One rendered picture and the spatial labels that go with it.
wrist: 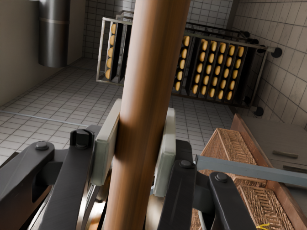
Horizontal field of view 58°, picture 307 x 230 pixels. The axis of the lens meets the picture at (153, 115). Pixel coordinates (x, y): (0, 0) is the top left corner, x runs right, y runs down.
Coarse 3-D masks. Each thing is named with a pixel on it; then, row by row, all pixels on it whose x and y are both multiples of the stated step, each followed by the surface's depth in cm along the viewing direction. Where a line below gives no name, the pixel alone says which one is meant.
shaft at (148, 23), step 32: (160, 0) 14; (160, 32) 15; (128, 64) 16; (160, 64) 15; (128, 96) 17; (160, 96) 16; (128, 128) 17; (160, 128) 18; (128, 160) 18; (128, 192) 19; (128, 224) 20
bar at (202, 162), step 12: (204, 156) 120; (204, 168) 118; (216, 168) 118; (228, 168) 118; (240, 168) 117; (252, 168) 118; (264, 168) 119; (276, 180) 119; (288, 180) 118; (300, 180) 118
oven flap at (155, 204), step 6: (150, 198) 184; (156, 198) 183; (162, 198) 182; (150, 204) 178; (156, 204) 177; (162, 204) 176; (150, 210) 173; (156, 210) 172; (150, 216) 168; (156, 216) 167; (144, 222) 164; (150, 222) 164; (156, 222) 163; (144, 228) 160; (150, 228) 159; (156, 228) 158
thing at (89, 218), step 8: (104, 184) 172; (96, 192) 155; (104, 192) 172; (96, 200) 152; (104, 200) 173; (88, 208) 143; (96, 208) 153; (88, 216) 137; (96, 216) 154; (88, 224) 136; (96, 224) 154
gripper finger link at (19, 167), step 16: (32, 144) 14; (48, 144) 14; (16, 160) 12; (32, 160) 13; (48, 160) 13; (0, 176) 11; (16, 176) 11; (32, 176) 12; (0, 192) 10; (16, 192) 11; (32, 192) 13; (48, 192) 14; (0, 208) 10; (16, 208) 11; (32, 208) 13; (0, 224) 10; (16, 224) 12
